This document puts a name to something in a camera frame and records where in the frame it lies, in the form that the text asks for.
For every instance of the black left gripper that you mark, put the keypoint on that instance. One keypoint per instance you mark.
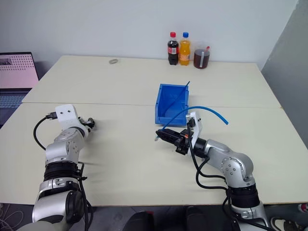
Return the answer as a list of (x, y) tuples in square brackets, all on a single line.
[(89, 124)]

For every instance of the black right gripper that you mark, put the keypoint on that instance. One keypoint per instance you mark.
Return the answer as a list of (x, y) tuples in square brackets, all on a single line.
[(183, 143)]

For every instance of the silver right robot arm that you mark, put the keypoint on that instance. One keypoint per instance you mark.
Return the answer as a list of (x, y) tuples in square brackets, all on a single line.
[(235, 166)]

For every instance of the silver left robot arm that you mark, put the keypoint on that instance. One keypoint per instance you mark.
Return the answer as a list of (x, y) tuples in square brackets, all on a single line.
[(62, 149)]

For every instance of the blue plastic bin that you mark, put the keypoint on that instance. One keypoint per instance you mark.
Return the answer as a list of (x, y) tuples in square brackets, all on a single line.
[(160, 106)]

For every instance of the clear jug with brown liquid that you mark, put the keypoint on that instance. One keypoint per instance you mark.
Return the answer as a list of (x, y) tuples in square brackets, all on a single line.
[(201, 59)]

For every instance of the cola bottle red cap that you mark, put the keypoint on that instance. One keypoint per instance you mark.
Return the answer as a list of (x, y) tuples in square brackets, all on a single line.
[(172, 51)]

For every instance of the dark rounded shape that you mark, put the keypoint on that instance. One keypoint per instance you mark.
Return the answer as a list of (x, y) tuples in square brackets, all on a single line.
[(195, 217)]

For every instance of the orange soda bottle blue cap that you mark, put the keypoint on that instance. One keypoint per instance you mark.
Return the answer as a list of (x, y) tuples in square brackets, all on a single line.
[(184, 51)]

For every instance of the open laptop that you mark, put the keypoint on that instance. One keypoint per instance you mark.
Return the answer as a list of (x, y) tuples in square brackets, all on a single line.
[(14, 72)]

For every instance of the white sneaker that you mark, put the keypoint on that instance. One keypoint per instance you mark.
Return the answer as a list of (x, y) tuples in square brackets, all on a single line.
[(284, 223)]

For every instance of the red and white shoe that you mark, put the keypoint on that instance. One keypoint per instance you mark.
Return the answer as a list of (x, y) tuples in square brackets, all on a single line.
[(303, 208)]

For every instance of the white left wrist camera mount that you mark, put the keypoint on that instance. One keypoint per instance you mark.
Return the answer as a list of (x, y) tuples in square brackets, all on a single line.
[(66, 116)]

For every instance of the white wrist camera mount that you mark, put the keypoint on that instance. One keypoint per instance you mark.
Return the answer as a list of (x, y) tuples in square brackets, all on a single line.
[(197, 127), (66, 116)]

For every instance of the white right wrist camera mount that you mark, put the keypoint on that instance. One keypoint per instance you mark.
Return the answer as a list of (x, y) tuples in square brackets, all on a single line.
[(197, 127)]

